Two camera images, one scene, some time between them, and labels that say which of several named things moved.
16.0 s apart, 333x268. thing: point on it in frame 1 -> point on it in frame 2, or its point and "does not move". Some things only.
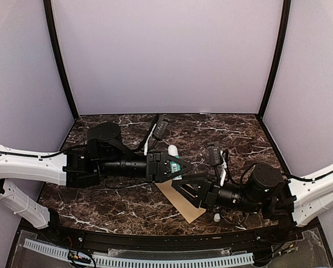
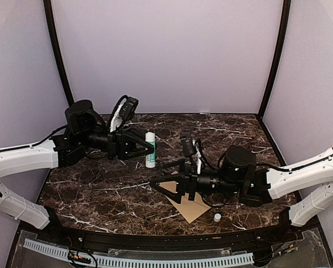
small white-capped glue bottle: (175, 166) -> (150, 159)
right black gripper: (206, 196) -> (187, 182)
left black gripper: (160, 175) -> (123, 144)
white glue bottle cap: (217, 217) does not move
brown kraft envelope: (191, 211) does not move
